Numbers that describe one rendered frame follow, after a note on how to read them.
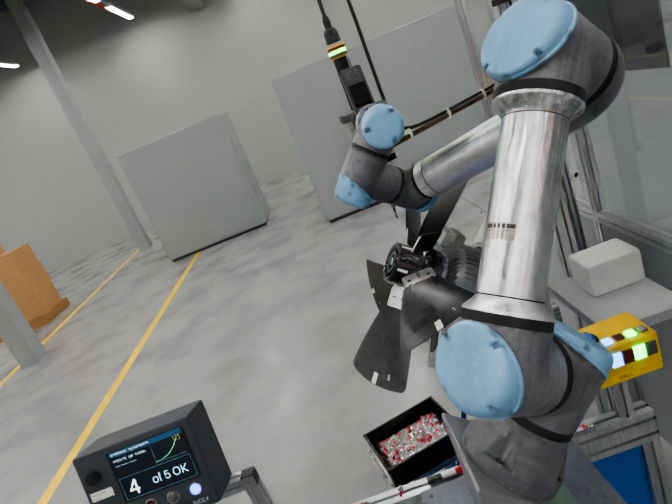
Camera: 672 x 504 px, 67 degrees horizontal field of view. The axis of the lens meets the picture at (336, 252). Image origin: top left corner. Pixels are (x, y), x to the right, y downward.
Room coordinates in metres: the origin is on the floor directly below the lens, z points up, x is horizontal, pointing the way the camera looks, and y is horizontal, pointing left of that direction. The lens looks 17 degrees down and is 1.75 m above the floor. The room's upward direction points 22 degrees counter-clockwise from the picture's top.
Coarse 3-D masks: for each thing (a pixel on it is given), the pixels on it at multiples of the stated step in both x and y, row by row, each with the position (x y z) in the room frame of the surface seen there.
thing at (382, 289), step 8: (368, 264) 1.67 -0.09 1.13; (376, 264) 1.58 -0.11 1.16; (368, 272) 1.68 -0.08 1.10; (376, 272) 1.59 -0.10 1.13; (376, 280) 1.60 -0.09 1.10; (384, 280) 1.54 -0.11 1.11; (376, 288) 1.62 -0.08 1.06; (384, 288) 1.55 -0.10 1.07; (376, 296) 1.63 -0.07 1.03; (384, 296) 1.57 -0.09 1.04; (376, 304) 1.64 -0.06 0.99
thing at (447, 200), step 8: (464, 184) 1.33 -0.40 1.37; (448, 192) 1.27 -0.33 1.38; (456, 192) 1.31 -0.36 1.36; (440, 200) 1.25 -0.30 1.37; (448, 200) 1.30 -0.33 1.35; (456, 200) 1.33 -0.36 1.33; (432, 208) 1.24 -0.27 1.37; (440, 208) 1.29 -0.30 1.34; (448, 208) 1.32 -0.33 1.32; (432, 216) 1.28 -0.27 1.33; (440, 216) 1.32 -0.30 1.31; (448, 216) 1.34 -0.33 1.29; (424, 224) 1.27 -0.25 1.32; (432, 224) 1.31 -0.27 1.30; (440, 224) 1.34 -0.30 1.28; (424, 232) 1.31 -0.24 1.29; (432, 232) 1.33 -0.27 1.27
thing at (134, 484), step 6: (132, 474) 0.91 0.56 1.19; (138, 474) 0.90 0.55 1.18; (120, 480) 0.91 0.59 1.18; (126, 480) 0.90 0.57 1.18; (132, 480) 0.90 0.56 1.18; (138, 480) 0.90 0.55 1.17; (126, 486) 0.90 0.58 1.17; (132, 486) 0.90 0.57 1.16; (138, 486) 0.90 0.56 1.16; (144, 486) 0.90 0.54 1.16; (126, 492) 0.90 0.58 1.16; (132, 492) 0.90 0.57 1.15; (138, 492) 0.90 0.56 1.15; (144, 492) 0.89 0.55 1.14; (126, 498) 0.90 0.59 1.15; (132, 498) 0.89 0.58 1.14
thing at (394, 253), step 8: (392, 248) 1.41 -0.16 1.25; (400, 248) 1.34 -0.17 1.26; (392, 256) 1.39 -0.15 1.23; (400, 256) 1.32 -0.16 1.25; (408, 256) 1.33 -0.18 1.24; (416, 256) 1.33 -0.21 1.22; (424, 256) 1.36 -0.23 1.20; (432, 256) 1.36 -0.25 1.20; (440, 256) 1.33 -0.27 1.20; (392, 264) 1.36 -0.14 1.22; (400, 264) 1.31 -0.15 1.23; (408, 264) 1.32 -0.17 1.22; (416, 264) 1.32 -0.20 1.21; (424, 264) 1.33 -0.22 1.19; (432, 264) 1.33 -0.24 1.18; (440, 264) 1.31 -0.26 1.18; (384, 272) 1.40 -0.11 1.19; (392, 272) 1.32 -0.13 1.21; (400, 272) 1.31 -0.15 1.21; (408, 272) 1.31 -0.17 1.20; (440, 272) 1.30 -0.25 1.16; (392, 280) 1.33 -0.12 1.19; (400, 280) 1.32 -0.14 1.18
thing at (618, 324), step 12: (600, 324) 0.93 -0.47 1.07; (612, 324) 0.92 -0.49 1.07; (624, 324) 0.90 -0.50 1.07; (636, 324) 0.89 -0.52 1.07; (600, 336) 0.90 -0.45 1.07; (636, 336) 0.85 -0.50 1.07; (648, 336) 0.85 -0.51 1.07; (612, 348) 0.85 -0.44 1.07; (624, 348) 0.85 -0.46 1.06; (636, 360) 0.85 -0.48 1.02; (648, 360) 0.85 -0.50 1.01; (660, 360) 0.84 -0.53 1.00; (612, 372) 0.85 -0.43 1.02; (624, 372) 0.85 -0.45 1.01; (636, 372) 0.85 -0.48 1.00; (648, 372) 0.85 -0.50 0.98; (612, 384) 0.85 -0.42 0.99
